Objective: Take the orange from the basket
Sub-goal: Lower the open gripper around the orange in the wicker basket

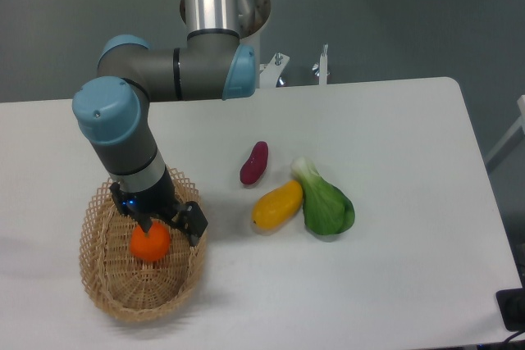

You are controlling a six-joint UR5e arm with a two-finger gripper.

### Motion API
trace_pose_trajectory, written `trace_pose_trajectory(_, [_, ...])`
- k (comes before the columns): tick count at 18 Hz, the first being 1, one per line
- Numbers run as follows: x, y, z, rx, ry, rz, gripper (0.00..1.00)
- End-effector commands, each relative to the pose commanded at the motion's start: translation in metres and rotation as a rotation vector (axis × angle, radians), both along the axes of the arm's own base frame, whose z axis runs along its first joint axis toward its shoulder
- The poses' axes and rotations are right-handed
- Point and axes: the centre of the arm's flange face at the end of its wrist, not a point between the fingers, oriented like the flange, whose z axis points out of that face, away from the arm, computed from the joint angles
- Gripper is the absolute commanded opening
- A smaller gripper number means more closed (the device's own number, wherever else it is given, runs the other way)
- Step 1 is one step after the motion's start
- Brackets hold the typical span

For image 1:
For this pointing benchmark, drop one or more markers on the yellow mango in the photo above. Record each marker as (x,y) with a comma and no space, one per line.
(275,208)

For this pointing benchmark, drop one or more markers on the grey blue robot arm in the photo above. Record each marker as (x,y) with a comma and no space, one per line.
(112,109)

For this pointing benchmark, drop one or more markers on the white metal bracket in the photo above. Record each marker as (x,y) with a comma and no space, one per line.
(320,69)

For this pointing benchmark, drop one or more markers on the woven wicker basket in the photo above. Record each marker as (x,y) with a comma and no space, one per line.
(123,286)

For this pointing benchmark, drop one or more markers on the purple sweet potato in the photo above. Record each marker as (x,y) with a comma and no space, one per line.
(254,167)

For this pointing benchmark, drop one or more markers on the black device at table edge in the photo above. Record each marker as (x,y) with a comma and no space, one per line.
(511,305)

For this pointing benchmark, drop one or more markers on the orange fruit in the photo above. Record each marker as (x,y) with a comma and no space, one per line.
(150,246)

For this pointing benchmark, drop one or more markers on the green bok choy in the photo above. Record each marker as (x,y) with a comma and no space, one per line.
(327,210)

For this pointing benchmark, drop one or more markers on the white furniture frame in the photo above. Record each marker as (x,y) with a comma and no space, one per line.
(508,142)

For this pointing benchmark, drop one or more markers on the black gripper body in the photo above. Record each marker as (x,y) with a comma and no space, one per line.
(150,191)

